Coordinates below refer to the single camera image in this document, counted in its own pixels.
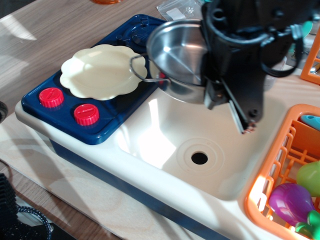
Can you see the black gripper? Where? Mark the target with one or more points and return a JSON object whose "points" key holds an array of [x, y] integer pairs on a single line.
{"points": [[232, 71]]}

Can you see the green toy pear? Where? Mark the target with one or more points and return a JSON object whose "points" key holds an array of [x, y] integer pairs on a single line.
{"points": [[308, 176]]}

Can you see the right red stove knob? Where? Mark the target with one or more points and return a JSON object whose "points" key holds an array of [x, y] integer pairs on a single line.
{"points": [[86, 114]]}

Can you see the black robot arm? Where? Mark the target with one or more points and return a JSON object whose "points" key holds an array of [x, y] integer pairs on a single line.
{"points": [[281, 20]]}

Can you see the left red stove knob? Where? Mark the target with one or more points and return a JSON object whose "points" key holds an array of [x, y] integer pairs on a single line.
{"points": [[51, 97]]}

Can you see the orange plastic crate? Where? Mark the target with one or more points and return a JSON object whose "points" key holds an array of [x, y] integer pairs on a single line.
{"points": [[311, 69]]}

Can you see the cream scalloped plate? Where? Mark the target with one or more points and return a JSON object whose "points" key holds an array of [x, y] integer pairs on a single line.
{"points": [[102, 72]]}

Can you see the clear plastic bag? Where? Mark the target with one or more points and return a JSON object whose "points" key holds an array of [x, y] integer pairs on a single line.
{"points": [[173, 10]]}

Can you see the orange dish rack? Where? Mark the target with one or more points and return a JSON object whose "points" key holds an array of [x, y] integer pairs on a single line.
{"points": [[295, 145]]}

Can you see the teal plastic cup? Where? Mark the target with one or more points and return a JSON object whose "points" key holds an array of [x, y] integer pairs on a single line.
{"points": [[306, 28]]}

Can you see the purple toy eggplant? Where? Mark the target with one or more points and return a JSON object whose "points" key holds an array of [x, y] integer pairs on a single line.
{"points": [[291, 202]]}

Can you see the stainless steel pan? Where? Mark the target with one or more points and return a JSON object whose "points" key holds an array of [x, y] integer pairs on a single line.
{"points": [[176, 51]]}

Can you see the teal utensil in rack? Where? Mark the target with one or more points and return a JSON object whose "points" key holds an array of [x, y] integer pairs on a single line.
{"points": [[311, 120]]}

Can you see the red stove knob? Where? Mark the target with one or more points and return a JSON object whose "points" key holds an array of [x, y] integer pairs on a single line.
{"points": [[51, 97], [86, 114]]}

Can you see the cream toy sink unit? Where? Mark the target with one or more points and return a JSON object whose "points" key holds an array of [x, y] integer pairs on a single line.
{"points": [[188, 163]]}

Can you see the blue toy stove top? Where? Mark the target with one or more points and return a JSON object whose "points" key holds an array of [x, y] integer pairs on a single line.
{"points": [[133, 34]]}

